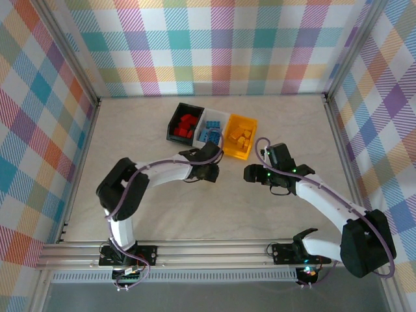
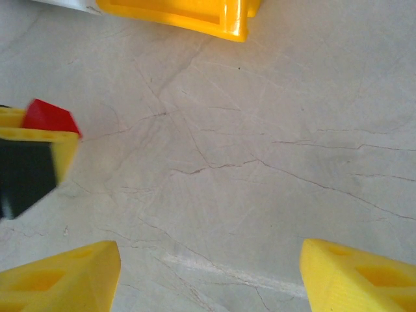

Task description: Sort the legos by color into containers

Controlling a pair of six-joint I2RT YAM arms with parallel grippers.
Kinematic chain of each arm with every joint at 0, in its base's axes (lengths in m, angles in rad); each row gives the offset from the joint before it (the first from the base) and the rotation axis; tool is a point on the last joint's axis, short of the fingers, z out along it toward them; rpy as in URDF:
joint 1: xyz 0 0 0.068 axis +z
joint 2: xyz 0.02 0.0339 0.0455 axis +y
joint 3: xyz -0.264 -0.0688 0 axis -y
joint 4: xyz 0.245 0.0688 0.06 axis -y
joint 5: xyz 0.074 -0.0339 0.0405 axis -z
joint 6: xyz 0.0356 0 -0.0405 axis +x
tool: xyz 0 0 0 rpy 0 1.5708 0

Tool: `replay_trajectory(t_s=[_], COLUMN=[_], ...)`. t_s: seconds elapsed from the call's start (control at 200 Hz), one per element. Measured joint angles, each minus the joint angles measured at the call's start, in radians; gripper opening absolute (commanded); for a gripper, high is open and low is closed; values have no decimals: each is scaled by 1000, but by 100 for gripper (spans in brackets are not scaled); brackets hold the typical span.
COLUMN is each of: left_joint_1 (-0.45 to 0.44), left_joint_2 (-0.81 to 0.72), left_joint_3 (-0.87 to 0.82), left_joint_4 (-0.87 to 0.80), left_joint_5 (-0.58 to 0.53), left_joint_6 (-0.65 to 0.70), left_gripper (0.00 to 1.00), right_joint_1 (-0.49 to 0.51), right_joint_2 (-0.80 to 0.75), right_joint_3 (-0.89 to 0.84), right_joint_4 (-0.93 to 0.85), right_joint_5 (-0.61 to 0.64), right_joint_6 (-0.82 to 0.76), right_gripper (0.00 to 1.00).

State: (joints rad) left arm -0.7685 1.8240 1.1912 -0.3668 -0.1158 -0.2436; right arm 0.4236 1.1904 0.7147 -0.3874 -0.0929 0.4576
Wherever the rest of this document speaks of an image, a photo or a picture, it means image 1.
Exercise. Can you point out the yellow plastic bin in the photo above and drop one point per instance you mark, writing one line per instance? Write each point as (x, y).
(239, 152)

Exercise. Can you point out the long blue lego brick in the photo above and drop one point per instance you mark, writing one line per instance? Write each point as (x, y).
(204, 135)
(213, 136)

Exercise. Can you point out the red lego brick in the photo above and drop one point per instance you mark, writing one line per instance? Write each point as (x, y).
(194, 123)
(188, 118)
(183, 125)
(179, 132)
(191, 132)

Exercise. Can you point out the blue six-stud lego brick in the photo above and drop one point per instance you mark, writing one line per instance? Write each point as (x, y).
(214, 124)

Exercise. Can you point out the black plastic bin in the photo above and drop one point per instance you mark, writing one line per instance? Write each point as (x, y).
(172, 136)

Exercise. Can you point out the white translucent plastic bin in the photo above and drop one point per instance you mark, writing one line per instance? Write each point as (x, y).
(224, 115)

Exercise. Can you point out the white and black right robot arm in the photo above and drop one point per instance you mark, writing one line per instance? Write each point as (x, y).
(325, 201)

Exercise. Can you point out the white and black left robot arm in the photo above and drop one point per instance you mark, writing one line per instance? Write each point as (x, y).
(162, 169)

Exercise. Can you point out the aluminium side rail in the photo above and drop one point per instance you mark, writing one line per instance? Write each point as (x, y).
(341, 146)
(86, 146)

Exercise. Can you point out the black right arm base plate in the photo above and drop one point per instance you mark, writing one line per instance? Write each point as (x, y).
(282, 253)

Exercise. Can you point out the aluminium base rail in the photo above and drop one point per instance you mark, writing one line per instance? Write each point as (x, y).
(211, 253)

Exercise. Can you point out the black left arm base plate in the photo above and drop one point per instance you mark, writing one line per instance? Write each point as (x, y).
(146, 253)

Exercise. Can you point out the aluminium frame post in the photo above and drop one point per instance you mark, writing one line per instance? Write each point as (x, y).
(71, 55)
(354, 48)

